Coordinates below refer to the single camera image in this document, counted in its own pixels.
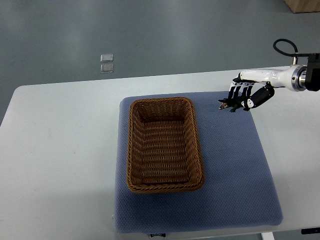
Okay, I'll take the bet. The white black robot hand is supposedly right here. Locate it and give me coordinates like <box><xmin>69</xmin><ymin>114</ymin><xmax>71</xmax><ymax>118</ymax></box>
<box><xmin>227</xmin><ymin>65</ymin><xmax>307</xmax><ymax>109</ymax></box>

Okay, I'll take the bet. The dark toy crocodile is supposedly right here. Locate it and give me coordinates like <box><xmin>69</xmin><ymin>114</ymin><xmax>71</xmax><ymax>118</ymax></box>
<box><xmin>218</xmin><ymin>96</ymin><xmax>250</xmax><ymax>113</ymax></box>

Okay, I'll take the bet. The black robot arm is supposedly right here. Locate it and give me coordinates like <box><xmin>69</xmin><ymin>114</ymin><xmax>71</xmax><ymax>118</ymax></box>
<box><xmin>219</xmin><ymin>53</ymin><xmax>320</xmax><ymax>113</ymax></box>

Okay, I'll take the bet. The brown wicker basket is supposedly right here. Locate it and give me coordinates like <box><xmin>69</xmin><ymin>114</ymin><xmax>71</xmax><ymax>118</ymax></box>
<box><xmin>126</xmin><ymin>97</ymin><xmax>205</xmax><ymax>194</ymax></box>

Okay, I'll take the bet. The blue grey cushion mat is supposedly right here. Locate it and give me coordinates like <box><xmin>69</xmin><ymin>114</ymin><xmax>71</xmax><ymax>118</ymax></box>
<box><xmin>113</xmin><ymin>91</ymin><xmax>283</xmax><ymax>234</ymax></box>

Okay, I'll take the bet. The wooden box corner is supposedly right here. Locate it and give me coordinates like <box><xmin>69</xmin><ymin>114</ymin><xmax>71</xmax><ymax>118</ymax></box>
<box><xmin>284</xmin><ymin>0</ymin><xmax>320</xmax><ymax>14</ymax></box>

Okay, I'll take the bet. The upper clear floor plate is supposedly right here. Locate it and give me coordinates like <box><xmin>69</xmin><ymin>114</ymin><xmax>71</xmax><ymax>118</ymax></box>
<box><xmin>100</xmin><ymin>53</ymin><xmax>114</xmax><ymax>63</ymax></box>

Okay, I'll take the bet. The clear floor plate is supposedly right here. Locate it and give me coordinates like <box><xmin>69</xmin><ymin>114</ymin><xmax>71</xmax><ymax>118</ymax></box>
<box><xmin>100</xmin><ymin>53</ymin><xmax>114</xmax><ymax>63</ymax></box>
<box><xmin>100</xmin><ymin>63</ymin><xmax>114</xmax><ymax>73</ymax></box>

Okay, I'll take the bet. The lower clear floor plate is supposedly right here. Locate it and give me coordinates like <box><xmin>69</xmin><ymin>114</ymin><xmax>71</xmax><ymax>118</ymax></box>
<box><xmin>100</xmin><ymin>63</ymin><xmax>114</xmax><ymax>73</ymax></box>

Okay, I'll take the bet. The white table leg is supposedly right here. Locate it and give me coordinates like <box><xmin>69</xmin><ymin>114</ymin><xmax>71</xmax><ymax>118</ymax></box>
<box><xmin>261</xmin><ymin>232</ymin><xmax>275</xmax><ymax>240</ymax></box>

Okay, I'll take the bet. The black table control panel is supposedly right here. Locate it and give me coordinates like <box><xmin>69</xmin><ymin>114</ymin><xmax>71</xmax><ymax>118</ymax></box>
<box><xmin>301</xmin><ymin>227</ymin><xmax>320</xmax><ymax>235</ymax></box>

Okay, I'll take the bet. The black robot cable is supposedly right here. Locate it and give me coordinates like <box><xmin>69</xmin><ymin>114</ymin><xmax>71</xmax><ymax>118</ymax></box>
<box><xmin>272</xmin><ymin>38</ymin><xmax>312</xmax><ymax>59</ymax></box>

